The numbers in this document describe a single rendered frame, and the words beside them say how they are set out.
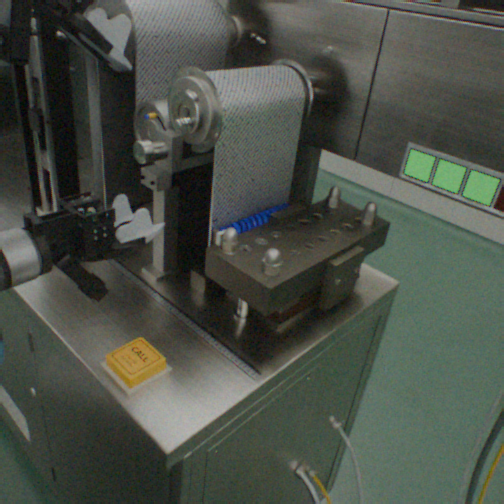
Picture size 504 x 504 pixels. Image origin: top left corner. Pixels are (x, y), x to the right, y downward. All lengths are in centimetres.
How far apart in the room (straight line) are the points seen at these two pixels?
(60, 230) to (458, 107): 69
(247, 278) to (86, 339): 30
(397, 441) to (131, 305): 133
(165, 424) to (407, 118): 69
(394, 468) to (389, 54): 142
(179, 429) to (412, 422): 147
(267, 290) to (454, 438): 145
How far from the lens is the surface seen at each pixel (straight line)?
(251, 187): 97
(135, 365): 80
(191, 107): 86
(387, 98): 101
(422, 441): 206
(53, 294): 100
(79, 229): 72
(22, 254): 69
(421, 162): 99
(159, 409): 77
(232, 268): 84
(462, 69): 95
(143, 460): 90
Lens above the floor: 149
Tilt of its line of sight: 31 degrees down
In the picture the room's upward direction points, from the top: 7 degrees clockwise
